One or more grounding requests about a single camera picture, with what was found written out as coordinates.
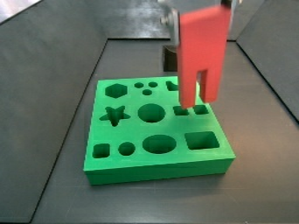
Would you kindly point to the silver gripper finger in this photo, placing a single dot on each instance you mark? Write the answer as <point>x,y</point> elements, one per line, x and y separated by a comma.
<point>228,7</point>
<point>169,20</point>

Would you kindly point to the red double-square peg block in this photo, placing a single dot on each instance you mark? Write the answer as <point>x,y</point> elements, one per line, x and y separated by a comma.
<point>200,53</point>

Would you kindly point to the green shape sorting board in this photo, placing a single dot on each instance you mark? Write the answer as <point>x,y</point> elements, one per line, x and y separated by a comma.
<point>144,138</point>

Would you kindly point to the black curved holder block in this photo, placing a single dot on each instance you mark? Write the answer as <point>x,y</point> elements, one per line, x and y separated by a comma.
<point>169,61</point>

